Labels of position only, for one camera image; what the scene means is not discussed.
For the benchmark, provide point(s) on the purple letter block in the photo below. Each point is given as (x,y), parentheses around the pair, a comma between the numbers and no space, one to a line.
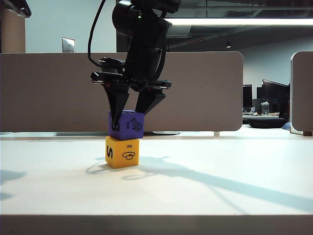
(132,132)

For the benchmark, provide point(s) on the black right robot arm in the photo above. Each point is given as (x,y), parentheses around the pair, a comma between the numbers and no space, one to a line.
(137,19)

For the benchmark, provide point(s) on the yellow letter block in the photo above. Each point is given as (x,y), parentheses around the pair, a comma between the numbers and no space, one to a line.
(122,153)

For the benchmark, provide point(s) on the wide grey desk divider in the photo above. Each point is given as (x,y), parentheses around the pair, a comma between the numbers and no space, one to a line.
(49,93)

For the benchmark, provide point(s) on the narrow grey desk divider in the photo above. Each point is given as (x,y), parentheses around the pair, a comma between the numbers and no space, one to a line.
(303,93)

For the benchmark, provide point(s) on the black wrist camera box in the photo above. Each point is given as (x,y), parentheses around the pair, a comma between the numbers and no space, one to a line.
(111,64)

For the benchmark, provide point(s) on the white divider support leg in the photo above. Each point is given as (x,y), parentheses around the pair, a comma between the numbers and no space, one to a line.
(216,133)

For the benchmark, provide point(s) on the brown divider foot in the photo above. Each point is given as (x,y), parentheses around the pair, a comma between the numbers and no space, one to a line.
(307,133)

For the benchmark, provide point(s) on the long ceiling light strip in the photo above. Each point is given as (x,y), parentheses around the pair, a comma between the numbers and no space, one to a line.
(232,22)

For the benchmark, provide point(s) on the metal wall switch plate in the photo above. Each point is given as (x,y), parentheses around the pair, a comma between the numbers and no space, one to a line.
(68,45)

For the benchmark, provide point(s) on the black ceiling spot lamp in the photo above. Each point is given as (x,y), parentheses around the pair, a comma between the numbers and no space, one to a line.
(228,45)

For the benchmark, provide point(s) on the clear water bottle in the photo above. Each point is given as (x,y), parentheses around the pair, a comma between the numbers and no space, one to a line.
(265,109)

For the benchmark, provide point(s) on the blue cloth item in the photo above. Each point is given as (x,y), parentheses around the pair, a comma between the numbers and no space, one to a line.
(286,126)

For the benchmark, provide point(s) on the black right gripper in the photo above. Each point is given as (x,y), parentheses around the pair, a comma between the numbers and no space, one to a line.
(144,61)

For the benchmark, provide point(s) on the small black computer monitor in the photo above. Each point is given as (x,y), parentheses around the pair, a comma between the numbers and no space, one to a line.
(247,96)

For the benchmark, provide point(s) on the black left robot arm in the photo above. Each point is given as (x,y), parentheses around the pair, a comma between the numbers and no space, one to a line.
(14,7)

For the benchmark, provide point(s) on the large black computer monitor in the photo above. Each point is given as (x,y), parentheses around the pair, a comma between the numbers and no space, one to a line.
(276,95)

